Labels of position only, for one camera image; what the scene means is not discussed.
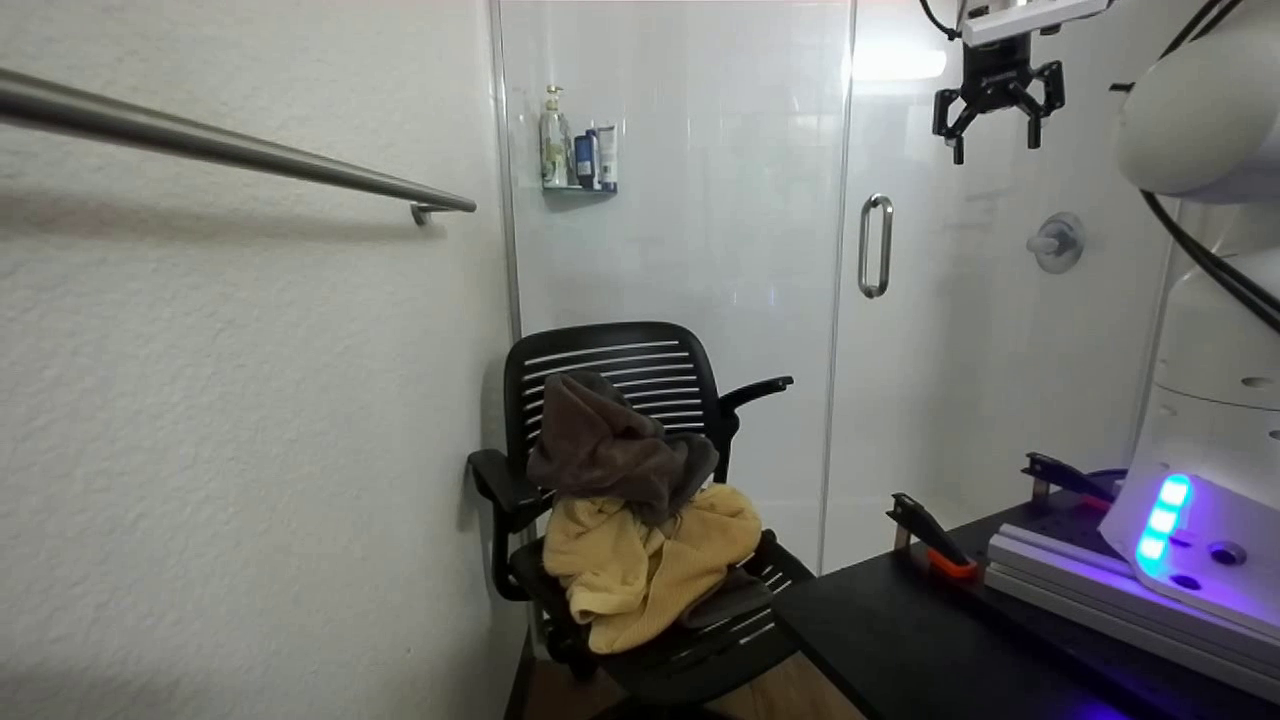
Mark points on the fixed glass shower panel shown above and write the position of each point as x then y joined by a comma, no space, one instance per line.
680,240

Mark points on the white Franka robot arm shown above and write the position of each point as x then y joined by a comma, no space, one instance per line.
1215,323

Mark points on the black mesh office chair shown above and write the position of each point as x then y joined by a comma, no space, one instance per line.
641,372

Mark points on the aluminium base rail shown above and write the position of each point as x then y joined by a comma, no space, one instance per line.
1122,603

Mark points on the yellow towel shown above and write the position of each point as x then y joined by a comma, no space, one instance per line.
641,567

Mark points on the white green bottle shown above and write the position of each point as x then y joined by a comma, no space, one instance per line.
554,140

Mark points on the dark brown towel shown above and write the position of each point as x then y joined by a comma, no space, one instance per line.
604,446

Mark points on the chrome shower valve knob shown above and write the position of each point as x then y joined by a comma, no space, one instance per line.
1057,240

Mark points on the glass shower shelf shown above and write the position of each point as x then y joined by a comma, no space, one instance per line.
582,194

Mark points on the metal towel bar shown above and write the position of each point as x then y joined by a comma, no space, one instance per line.
203,140

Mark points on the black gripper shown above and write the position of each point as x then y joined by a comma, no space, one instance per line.
998,72

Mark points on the black robot cart table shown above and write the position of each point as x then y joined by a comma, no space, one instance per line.
907,653

